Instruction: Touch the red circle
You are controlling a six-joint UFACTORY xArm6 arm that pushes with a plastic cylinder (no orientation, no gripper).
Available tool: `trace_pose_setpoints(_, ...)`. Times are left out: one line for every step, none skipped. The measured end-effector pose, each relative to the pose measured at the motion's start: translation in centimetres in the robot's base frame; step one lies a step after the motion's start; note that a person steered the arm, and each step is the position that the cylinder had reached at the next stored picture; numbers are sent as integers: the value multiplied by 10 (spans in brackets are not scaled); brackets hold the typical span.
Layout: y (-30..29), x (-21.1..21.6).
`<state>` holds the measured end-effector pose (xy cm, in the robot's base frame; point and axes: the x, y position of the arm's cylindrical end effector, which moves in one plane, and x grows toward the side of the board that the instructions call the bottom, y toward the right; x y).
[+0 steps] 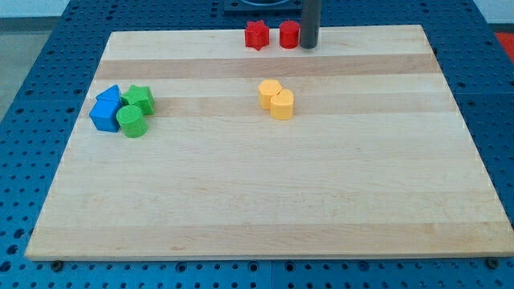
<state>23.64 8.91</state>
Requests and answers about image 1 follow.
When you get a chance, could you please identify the yellow heart block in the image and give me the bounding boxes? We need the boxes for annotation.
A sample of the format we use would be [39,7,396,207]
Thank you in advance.
[270,89,295,120]

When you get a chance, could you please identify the yellow hexagon block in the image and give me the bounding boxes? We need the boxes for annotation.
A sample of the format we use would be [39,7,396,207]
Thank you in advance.
[258,79,283,110]

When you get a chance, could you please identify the red star block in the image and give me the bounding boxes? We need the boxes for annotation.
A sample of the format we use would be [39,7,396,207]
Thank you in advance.
[244,20,270,51]

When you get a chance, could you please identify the red cylinder block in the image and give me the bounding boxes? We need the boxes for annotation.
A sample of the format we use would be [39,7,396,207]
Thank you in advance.
[279,20,300,49]

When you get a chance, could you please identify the green star block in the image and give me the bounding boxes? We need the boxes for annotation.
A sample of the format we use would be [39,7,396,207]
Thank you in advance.
[120,85,155,115]

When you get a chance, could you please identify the green cylinder block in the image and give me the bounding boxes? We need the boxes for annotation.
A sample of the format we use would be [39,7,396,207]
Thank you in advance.
[116,105,148,138]

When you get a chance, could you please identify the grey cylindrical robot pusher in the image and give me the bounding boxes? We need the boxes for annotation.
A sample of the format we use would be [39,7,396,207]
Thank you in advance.
[300,0,322,49]

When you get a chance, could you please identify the blue triangle block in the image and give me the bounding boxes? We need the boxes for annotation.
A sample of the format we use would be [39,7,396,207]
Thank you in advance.
[96,84,120,102]

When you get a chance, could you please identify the blue cube block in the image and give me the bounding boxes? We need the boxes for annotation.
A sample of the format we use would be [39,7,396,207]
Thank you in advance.
[89,100,122,132]

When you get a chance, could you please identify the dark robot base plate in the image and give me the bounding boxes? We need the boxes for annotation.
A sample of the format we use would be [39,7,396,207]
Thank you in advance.
[221,0,303,14]

